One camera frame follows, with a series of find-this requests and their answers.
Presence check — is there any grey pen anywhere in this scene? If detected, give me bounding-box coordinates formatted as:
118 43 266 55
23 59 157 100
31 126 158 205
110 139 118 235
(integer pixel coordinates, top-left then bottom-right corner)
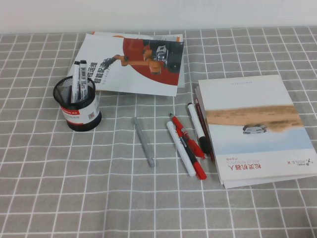
131 117 156 168

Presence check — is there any short red gel pen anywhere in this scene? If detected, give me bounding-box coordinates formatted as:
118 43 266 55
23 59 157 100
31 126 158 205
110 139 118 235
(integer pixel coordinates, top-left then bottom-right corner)
180 127 206 160

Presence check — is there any all-white marker pen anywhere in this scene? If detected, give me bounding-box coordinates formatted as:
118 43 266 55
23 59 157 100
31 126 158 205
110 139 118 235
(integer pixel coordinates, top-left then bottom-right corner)
166 120 197 177

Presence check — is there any red and black marker pen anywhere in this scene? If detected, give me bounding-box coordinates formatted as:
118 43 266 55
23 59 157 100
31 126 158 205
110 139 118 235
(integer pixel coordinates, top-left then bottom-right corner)
168 113 208 180

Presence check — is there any black mesh pen holder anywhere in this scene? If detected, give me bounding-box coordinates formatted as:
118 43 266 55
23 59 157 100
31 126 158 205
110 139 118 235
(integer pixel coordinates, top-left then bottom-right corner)
53 75 103 131

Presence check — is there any white marker with black cap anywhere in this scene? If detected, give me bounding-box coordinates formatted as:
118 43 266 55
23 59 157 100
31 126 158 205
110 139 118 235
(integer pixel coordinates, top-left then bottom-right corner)
187 102 211 154

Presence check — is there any dark red pencil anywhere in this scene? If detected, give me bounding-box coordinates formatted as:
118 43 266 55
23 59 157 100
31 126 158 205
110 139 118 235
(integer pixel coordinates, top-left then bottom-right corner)
193 97 215 163

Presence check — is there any white marker with barcode label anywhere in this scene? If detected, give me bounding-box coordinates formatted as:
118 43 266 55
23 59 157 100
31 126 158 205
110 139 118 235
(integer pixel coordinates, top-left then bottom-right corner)
70 60 80 104
77 59 88 101

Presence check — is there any booklet with desert picture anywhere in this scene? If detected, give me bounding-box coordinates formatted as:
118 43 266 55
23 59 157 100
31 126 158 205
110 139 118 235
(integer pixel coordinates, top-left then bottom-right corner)
198 74 317 181

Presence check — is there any grey checked tablecloth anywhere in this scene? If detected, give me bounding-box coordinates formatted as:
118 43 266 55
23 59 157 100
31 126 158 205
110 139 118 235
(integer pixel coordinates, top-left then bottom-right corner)
0 26 317 238

